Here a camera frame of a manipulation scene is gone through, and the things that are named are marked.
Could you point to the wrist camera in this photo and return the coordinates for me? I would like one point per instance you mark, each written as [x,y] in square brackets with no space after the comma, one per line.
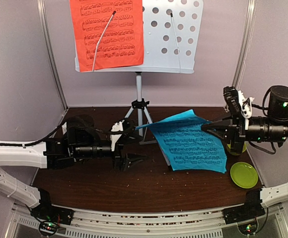
[117,127]
[237,103]

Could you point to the grey music stand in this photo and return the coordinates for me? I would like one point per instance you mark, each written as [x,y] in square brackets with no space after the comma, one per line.
[171,31]

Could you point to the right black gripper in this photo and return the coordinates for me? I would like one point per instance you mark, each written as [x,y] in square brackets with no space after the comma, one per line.
[234,132]

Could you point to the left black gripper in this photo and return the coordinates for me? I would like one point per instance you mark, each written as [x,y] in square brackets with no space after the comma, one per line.
[117,159]

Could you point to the aluminium front rail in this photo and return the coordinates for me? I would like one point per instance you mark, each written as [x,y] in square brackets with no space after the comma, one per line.
[207,223]

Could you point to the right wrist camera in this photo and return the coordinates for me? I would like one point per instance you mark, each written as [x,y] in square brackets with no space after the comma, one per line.
[237,103]

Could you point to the red sheet music mat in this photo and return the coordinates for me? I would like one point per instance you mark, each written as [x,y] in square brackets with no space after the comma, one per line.
[108,33]

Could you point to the blue sheet music mat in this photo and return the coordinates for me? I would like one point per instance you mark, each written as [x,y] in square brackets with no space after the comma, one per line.
[186,146]

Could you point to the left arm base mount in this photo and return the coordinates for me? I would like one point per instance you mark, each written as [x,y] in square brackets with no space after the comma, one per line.
[51,218]

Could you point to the right aluminium corner post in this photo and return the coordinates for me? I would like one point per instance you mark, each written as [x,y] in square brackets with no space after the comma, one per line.
[245,44]

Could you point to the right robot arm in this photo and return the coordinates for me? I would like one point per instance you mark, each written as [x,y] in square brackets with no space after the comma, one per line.
[272,127]

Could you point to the aluminium corner post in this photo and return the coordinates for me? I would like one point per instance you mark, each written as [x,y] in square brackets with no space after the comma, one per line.
[51,57]
[245,44]

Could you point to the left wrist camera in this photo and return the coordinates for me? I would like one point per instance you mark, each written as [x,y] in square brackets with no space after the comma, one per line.
[117,127]

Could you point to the green bowl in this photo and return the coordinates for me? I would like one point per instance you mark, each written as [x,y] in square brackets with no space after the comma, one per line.
[235,150]

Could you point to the green plate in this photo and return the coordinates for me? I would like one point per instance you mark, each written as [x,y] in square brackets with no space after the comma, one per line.
[244,175]

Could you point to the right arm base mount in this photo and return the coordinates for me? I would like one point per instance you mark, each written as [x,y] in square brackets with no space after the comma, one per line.
[249,220]

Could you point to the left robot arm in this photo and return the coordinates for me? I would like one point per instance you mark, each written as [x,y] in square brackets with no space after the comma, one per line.
[75,140]

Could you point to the left aluminium corner post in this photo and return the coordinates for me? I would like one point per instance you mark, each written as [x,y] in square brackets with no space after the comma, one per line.
[51,57]

